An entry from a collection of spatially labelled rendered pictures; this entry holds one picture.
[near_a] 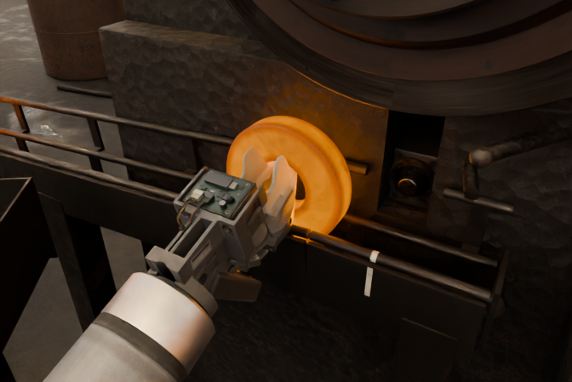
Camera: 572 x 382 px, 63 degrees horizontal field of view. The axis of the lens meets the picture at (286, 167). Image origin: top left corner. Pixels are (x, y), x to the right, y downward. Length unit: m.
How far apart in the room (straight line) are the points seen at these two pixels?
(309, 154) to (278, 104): 0.11
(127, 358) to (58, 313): 1.17
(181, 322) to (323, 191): 0.22
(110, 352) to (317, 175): 0.27
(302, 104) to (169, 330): 0.31
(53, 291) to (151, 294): 1.23
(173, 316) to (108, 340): 0.05
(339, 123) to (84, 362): 0.36
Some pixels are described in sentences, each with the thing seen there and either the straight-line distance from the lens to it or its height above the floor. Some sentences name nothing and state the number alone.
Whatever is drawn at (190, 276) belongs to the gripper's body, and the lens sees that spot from 0.42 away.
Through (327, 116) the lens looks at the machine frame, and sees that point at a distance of 0.56.
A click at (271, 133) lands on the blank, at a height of 0.81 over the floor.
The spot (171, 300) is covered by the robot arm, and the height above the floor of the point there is 0.76.
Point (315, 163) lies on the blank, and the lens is 0.51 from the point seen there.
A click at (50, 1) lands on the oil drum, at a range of 3.21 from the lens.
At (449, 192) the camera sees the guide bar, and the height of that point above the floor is 0.76.
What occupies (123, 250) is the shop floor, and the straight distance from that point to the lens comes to 1.69.
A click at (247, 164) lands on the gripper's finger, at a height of 0.79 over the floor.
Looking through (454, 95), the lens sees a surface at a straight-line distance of 0.40.
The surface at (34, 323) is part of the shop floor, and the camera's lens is 1.55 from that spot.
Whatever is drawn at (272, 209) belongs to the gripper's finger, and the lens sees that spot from 0.49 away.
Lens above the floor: 1.04
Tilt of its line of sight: 31 degrees down
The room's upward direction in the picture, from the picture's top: straight up
